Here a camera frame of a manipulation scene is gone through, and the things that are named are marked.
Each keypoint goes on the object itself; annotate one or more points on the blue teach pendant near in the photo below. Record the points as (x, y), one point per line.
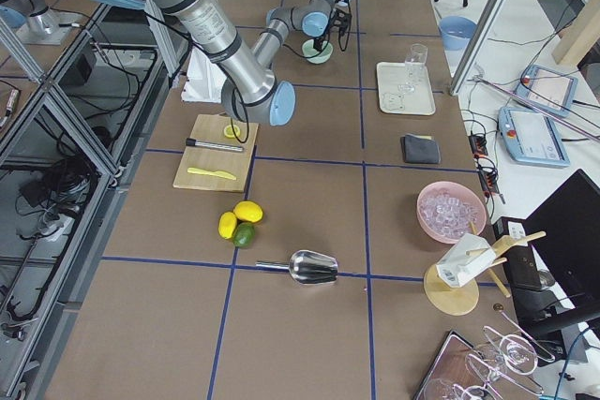
(531, 138)

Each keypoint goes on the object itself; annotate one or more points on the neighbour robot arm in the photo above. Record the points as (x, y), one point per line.
(34, 22)

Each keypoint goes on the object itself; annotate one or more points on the light green bowl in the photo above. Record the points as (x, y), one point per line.
(313, 57)

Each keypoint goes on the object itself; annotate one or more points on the yellow lemon lower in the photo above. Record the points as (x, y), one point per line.
(249, 211)

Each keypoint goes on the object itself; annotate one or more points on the cream bear tray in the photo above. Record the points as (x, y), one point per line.
(392, 101)

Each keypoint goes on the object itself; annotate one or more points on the wooden stand with carton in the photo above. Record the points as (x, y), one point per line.
(450, 283)

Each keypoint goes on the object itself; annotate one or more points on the pink bowl of ice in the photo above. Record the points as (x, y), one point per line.
(446, 211)

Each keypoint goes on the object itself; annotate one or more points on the wooden cutting board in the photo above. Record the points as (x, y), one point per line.
(210, 128)

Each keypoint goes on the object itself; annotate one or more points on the blue teach pendant far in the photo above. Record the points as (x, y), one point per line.
(548, 89)

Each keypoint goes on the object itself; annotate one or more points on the blue teach pendant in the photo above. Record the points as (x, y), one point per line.
(531, 138)
(548, 89)

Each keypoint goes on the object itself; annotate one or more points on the blue bowl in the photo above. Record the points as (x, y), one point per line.
(456, 32)

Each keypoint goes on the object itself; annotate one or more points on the grey yellow folded cloth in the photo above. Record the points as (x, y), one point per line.
(418, 150)

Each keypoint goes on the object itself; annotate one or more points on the yellow lemon upper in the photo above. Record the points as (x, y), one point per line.
(227, 225)

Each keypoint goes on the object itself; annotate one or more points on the half lemon slice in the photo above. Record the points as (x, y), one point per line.
(231, 131)

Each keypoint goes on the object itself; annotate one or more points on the steel ice scoop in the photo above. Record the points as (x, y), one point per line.
(306, 267)

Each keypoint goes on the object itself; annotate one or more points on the clear wine glass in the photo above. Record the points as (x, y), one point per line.
(415, 63)

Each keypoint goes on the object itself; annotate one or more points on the green avocado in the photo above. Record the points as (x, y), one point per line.
(243, 235)

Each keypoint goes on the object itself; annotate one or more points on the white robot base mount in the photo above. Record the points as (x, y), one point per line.
(204, 80)

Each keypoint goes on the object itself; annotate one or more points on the yellow lemon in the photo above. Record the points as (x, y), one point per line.
(249, 211)
(227, 225)

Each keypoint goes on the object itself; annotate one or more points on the aluminium frame post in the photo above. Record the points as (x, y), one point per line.
(507, 34)

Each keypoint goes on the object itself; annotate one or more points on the yellow plastic knife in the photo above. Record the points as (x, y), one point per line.
(214, 173)

